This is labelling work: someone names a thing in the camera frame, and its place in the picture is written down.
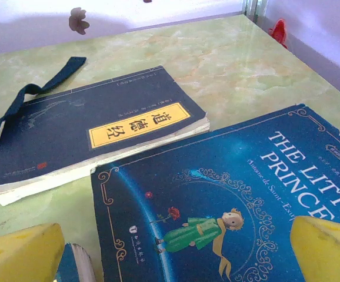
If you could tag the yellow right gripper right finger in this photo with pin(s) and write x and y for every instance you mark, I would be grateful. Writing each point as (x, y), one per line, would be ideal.
(328, 252)

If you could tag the blue Little Prince book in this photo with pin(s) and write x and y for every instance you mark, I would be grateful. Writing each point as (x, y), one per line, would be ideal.
(217, 176)

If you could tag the aluminium corner post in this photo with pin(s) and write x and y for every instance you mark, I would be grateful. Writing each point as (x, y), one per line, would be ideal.
(252, 8)

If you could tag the small blue-covered book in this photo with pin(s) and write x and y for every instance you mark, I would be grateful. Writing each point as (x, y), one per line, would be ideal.
(79, 264)

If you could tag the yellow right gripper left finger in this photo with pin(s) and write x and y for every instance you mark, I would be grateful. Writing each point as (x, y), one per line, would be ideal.
(20, 255)

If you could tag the dark book with yellow label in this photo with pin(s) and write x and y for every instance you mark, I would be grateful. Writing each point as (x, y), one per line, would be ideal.
(70, 126)

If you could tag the navy blue school backpack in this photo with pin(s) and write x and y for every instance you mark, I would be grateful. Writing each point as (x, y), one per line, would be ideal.
(11, 108)

